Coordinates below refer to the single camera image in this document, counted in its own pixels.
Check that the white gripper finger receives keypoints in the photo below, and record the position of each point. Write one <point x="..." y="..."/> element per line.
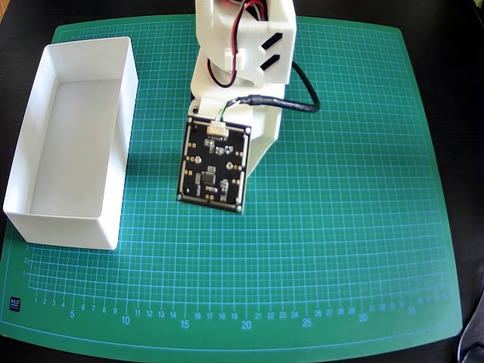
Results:
<point x="261" y="147"/>

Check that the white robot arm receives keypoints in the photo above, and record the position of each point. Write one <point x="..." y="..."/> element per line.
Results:
<point x="280" y="53"/>

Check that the white rectangular bin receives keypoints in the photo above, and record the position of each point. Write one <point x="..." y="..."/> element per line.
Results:
<point x="75" y="143"/>

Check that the green cutting mat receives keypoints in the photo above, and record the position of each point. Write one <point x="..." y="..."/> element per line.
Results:
<point x="340" y="211"/>

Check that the black camera circuit board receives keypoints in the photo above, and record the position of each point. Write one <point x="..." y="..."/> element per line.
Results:
<point x="213" y="166"/>

